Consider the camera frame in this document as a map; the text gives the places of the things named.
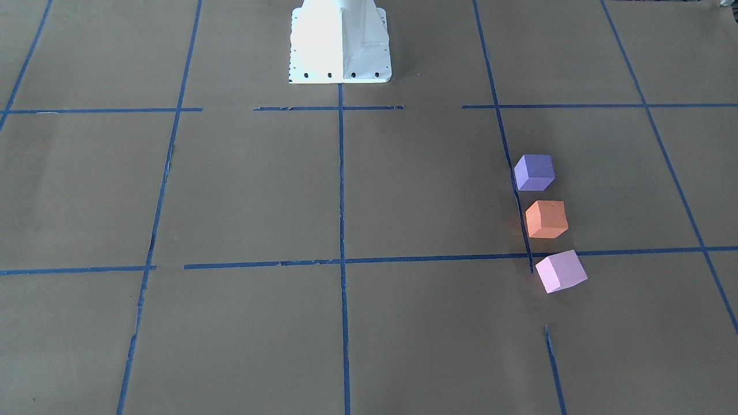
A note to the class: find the orange foam cube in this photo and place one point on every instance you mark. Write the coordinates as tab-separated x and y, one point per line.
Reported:
546	219

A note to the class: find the purple foam cube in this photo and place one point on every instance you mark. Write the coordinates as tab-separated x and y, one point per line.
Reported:
534	172

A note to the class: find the pink foam cube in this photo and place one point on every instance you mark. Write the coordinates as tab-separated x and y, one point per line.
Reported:
561	271

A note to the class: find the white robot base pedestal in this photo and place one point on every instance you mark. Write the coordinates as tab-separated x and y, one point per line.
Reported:
339	42

